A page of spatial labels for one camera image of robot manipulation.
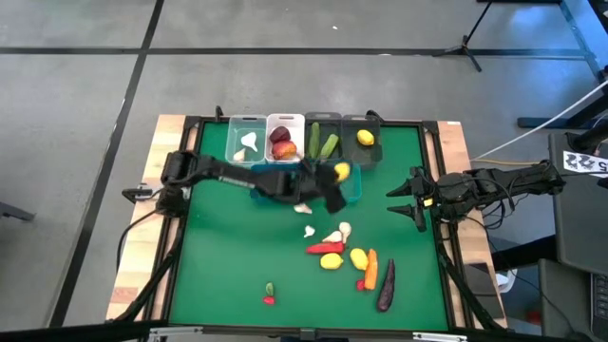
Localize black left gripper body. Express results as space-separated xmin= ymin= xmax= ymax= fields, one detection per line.
xmin=278 ymin=163 xmax=324 ymax=204

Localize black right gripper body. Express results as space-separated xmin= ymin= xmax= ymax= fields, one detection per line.
xmin=408 ymin=165 xmax=447 ymax=234

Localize short light green cucumber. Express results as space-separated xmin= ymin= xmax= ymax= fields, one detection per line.
xmin=318 ymin=133 xmax=341 ymax=162

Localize long dark green cucumber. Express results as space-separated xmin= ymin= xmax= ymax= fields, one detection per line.
xmin=308 ymin=121 xmax=323 ymax=161

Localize red orange apple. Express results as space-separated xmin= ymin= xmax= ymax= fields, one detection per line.
xmin=271 ymin=140 xmax=299 ymax=162

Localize long red pepper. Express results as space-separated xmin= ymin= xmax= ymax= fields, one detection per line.
xmin=305 ymin=241 xmax=347 ymax=256

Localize white garlic cloves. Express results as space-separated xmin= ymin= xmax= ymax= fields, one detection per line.
xmin=239 ymin=131 xmax=259 ymax=154

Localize orange carrot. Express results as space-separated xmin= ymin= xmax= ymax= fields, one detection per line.
xmin=363 ymin=247 xmax=380 ymax=292

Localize purple eggplant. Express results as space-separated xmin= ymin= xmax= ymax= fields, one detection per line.
xmin=376 ymin=257 xmax=397 ymax=314

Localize teal plastic bin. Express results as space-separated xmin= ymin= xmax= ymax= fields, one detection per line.
xmin=303 ymin=162 xmax=364 ymax=205

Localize blue plastic bin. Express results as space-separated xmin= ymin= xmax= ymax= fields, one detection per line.
xmin=249 ymin=162 xmax=308 ymax=207

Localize white plastic bin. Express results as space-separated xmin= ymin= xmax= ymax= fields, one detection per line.
xmin=264 ymin=112 xmax=307 ymax=165

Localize dark grey plastic bin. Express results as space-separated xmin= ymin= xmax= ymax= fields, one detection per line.
xmin=303 ymin=111 xmax=344 ymax=165
xmin=340 ymin=113 xmax=384 ymax=170

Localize clear plastic bin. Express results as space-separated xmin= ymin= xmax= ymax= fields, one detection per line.
xmin=224 ymin=113 xmax=268 ymax=170

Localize green table mat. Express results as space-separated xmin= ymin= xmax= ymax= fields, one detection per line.
xmin=168 ymin=122 xmax=450 ymax=333

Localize white cup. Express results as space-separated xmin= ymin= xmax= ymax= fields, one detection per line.
xmin=495 ymin=268 xmax=520 ymax=295

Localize black tripod stand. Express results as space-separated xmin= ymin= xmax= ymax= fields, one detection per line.
xmin=430 ymin=0 xmax=496 ymax=73

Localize dark grey cabinet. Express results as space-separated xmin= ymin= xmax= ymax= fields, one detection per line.
xmin=548 ymin=130 xmax=608 ymax=277

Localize white numbered tag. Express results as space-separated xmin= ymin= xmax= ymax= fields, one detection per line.
xmin=562 ymin=149 xmax=608 ymax=180

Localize black keyboard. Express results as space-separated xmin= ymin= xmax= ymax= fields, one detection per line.
xmin=590 ymin=273 xmax=608 ymax=336

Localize grey chair leg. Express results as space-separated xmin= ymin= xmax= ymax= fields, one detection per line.
xmin=0 ymin=200 xmax=37 ymax=223

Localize yellow floor cable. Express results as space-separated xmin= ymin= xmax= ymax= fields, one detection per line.
xmin=469 ymin=158 xmax=552 ymax=167

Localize silver frame bracket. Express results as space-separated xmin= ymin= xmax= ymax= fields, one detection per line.
xmin=148 ymin=325 xmax=204 ymax=340
xmin=411 ymin=332 xmax=469 ymax=342

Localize white floor cable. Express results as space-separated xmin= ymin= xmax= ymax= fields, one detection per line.
xmin=469 ymin=79 xmax=608 ymax=162

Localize black aluminium rig frame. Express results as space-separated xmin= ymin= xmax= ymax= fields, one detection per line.
xmin=0 ymin=104 xmax=512 ymax=342

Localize black monitor mount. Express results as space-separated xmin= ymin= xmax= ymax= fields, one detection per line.
xmin=567 ymin=121 xmax=608 ymax=154

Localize black floor cable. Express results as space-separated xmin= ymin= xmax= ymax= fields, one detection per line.
xmin=115 ymin=208 xmax=162 ymax=273

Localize black desk leg frame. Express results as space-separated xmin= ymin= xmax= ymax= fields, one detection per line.
xmin=477 ymin=0 xmax=608 ymax=129

